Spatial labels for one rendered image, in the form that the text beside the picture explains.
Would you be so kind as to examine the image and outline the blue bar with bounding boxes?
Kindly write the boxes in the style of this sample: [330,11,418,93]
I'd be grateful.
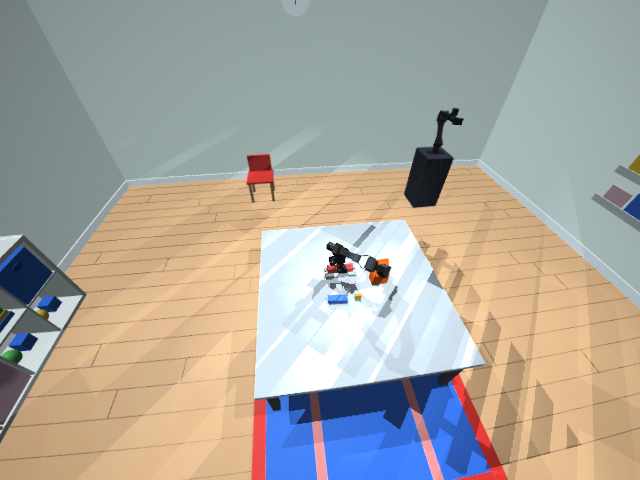
[328,295,348,304]

